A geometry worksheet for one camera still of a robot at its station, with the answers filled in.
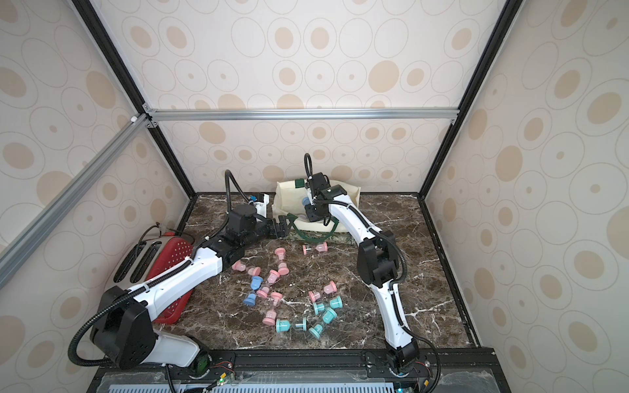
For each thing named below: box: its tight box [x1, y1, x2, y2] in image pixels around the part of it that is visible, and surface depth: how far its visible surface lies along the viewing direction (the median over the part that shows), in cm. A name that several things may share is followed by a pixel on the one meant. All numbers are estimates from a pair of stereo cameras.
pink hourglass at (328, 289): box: [307, 280, 338, 303], surface depth 88 cm
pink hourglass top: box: [302, 241, 329, 256], surface depth 99 cm
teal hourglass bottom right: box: [307, 307, 338, 340], surface depth 82 cm
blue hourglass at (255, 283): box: [242, 275, 264, 307], surface depth 89 cm
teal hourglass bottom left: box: [275, 316, 308, 334], surface depth 81 cm
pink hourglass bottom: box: [262, 310, 277, 326], surface depth 82 cm
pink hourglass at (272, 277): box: [256, 269, 281, 299], surface depth 91 cm
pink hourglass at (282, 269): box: [274, 247, 290, 276], surface depth 96 cm
